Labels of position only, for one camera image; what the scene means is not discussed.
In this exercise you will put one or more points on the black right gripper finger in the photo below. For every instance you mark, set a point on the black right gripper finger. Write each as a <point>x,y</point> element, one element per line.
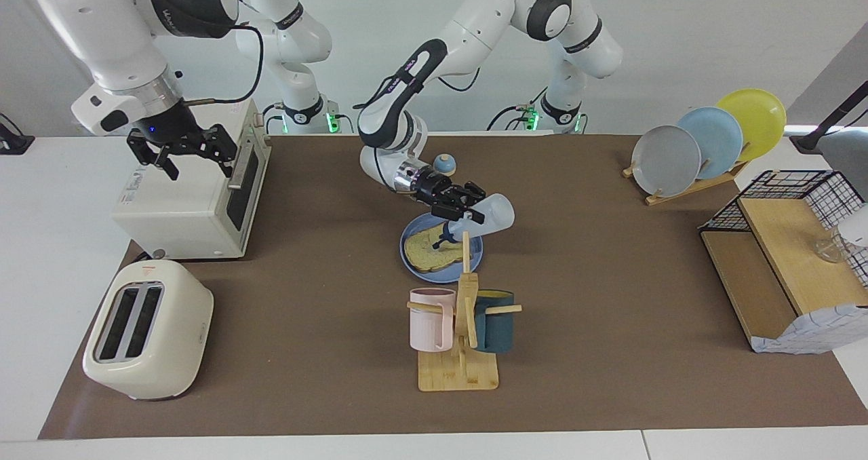
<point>152,151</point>
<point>222,148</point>

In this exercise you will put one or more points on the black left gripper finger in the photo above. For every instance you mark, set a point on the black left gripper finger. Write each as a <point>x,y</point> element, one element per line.
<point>469,193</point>
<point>461,212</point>

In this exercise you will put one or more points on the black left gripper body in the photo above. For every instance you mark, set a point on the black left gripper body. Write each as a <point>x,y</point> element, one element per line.
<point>435,187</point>

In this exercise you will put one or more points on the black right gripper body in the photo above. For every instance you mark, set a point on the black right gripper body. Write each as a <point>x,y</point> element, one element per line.
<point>168,126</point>

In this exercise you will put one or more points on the translucent squeeze bottle blue cap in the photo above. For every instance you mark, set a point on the translucent squeeze bottle blue cap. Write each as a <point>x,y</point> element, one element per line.
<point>495,214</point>

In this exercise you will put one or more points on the toasted bread slice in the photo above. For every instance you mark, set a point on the toasted bread slice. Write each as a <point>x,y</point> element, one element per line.
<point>420,253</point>

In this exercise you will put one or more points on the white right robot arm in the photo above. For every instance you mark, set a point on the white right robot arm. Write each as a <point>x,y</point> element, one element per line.
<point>102,26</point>

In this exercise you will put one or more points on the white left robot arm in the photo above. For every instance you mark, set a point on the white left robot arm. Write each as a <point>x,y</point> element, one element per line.
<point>488,12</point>

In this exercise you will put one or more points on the blue round plate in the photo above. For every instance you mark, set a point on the blue round plate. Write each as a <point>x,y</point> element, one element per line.
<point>475,255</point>

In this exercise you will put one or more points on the grey plate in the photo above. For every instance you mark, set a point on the grey plate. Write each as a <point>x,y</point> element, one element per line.
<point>664,161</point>

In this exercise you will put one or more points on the wooden plate rack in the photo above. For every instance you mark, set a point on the wooden plate rack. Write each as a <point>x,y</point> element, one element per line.
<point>685,192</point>

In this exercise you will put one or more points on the light blue plate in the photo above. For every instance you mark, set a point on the light blue plate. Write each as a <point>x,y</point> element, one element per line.
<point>719,138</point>

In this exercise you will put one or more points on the yellow plate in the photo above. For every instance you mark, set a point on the yellow plate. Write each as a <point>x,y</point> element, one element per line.
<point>759,117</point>

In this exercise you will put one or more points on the small blue dome lid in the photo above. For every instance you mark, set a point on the small blue dome lid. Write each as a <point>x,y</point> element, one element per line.
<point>445,165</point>

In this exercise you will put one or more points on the white toaster oven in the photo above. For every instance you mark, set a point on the white toaster oven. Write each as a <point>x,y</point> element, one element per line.
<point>183,209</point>

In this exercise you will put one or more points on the pink mug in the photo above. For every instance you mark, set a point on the pink mug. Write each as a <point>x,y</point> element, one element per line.
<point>427,324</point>

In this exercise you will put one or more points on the dark teal mug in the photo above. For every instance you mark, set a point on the dark teal mug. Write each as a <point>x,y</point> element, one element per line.
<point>495,331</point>

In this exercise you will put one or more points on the small black clamp device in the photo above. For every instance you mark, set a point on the small black clamp device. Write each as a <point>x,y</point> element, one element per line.
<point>15,141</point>

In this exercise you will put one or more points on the wooden mug tree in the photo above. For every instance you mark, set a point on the wooden mug tree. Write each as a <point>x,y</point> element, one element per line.
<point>458,372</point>

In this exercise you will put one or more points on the brown table mat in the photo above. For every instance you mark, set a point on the brown table mat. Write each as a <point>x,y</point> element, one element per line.
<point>305,311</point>

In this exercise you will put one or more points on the cream two-slot toaster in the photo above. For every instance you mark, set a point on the cream two-slot toaster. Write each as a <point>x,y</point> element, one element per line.
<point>156,338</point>

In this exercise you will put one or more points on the wooden shelf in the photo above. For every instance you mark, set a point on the wooden shelf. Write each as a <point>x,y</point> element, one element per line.
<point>780,243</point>

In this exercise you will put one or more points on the clear glass cup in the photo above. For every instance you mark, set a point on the clear glass cup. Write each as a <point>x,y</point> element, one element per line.
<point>831,251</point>

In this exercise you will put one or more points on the white checked cloth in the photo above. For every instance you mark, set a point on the white checked cloth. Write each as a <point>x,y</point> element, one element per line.
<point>814,334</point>

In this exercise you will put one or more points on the grey rounded object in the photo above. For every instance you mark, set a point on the grey rounded object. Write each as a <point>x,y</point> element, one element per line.
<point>847,151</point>

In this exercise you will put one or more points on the white blurred object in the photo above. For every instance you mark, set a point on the white blurred object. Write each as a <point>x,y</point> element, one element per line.
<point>856,226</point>

